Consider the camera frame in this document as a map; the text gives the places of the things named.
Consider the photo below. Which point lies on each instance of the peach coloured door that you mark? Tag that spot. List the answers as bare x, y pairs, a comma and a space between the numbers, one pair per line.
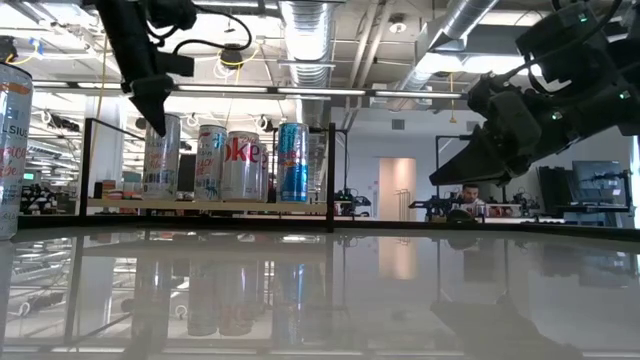
397, 175

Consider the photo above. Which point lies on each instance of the black metal stand frame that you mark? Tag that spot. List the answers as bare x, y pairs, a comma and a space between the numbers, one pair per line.
437, 165

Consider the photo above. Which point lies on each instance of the person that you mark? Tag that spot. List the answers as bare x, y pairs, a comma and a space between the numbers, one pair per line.
470, 196

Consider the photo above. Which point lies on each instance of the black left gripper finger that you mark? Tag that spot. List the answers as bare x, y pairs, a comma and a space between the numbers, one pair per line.
155, 105

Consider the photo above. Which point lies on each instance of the stack of coloured boxes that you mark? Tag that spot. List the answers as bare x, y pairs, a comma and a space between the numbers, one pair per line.
117, 191

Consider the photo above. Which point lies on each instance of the blue silver Red Bull can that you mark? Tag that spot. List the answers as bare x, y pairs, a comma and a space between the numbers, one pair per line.
293, 165

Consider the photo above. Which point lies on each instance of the black metal table frame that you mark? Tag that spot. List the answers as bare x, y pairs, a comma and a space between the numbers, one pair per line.
400, 226

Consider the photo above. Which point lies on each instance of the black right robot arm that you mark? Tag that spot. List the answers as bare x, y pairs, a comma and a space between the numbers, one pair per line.
600, 100

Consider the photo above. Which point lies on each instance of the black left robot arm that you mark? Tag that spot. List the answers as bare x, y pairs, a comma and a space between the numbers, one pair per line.
170, 12

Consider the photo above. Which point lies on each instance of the wooden shelf with black frame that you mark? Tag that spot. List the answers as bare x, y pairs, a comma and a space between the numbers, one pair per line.
150, 205

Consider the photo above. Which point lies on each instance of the long light bar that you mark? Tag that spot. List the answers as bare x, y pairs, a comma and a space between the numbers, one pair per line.
320, 91

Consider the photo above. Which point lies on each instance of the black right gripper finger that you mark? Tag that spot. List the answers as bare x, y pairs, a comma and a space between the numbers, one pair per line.
475, 165

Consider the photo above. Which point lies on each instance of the grey workbench with wood top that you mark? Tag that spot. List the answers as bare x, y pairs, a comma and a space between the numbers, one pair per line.
500, 210

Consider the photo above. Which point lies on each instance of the silver Diet Coke can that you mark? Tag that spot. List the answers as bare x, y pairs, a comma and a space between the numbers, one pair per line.
241, 170
264, 175

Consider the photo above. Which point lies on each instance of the dark computer monitor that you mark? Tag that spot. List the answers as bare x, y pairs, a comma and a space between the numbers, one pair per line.
555, 187

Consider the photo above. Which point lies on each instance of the silver ceiling duct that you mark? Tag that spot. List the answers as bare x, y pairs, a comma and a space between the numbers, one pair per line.
307, 50
450, 30

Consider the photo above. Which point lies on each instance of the white Celsius peach can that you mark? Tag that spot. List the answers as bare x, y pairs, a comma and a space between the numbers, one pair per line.
209, 165

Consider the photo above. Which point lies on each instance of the black background robot arm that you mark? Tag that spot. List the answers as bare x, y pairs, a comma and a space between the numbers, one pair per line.
435, 204
350, 202

